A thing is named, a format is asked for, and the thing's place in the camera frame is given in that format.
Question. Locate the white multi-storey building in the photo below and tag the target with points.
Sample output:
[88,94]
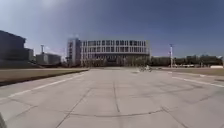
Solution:
[110,51]

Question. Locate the grey stone slab plaza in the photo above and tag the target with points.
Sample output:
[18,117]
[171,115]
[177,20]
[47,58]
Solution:
[126,96]

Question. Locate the white pole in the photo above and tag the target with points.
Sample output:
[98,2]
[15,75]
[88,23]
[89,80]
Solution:
[171,56]

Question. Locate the low grey building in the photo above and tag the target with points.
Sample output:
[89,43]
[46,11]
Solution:
[48,59]

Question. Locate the row of trees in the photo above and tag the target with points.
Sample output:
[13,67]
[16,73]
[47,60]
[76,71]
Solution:
[190,60]

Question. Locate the dry grass field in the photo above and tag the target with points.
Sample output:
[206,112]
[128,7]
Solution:
[30,74]

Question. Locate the dark glass building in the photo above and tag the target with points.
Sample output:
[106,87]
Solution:
[12,48]

